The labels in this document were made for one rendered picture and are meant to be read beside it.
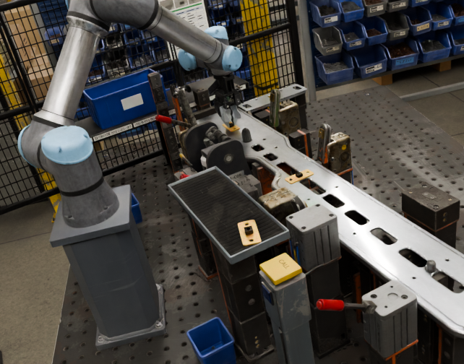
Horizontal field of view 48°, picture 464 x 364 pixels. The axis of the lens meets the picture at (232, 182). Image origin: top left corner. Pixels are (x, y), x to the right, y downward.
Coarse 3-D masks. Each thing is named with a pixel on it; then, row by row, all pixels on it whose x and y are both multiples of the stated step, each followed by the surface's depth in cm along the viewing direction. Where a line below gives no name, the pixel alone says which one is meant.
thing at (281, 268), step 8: (280, 256) 101; (288, 256) 101; (264, 264) 100; (272, 264) 100; (280, 264) 99; (288, 264) 99; (296, 264) 98; (264, 272) 99; (272, 272) 98; (280, 272) 97; (288, 272) 97; (296, 272) 97; (272, 280) 96; (280, 280) 96
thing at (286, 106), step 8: (280, 104) 195; (288, 104) 194; (296, 104) 193; (280, 112) 191; (288, 112) 193; (296, 112) 194; (280, 120) 193; (288, 120) 194; (296, 120) 196; (280, 128) 195; (288, 128) 196; (296, 128) 197
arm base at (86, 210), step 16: (64, 192) 132; (80, 192) 132; (96, 192) 134; (112, 192) 139; (64, 208) 135; (80, 208) 133; (96, 208) 134; (112, 208) 137; (80, 224) 134; (96, 224) 135
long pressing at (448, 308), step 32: (224, 128) 197; (256, 128) 192; (256, 160) 171; (288, 160) 167; (352, 192) 145; (352, 224) 132; (384, 224) 130; (384, 256) 120; (448, 256) 116; (416, 288) 110; (448, 320) 101
